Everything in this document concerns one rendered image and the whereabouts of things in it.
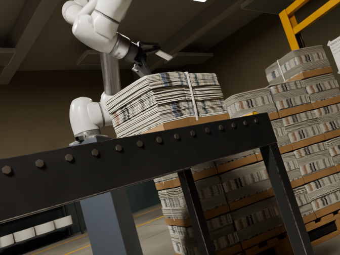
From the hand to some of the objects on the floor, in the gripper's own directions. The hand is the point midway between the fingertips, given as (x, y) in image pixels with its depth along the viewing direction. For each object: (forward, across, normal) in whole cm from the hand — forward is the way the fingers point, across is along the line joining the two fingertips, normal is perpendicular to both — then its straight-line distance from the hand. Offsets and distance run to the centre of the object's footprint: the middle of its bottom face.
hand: (166, 70), depth 142 cm
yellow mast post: (+235, +2, -42) cm, 239 cm away
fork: (+169, +32, -20) cm, 174 cm away
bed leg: (+63, +91, +26) cm, 114 cm away
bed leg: (+63, +91, -24) cm, 113 cm away
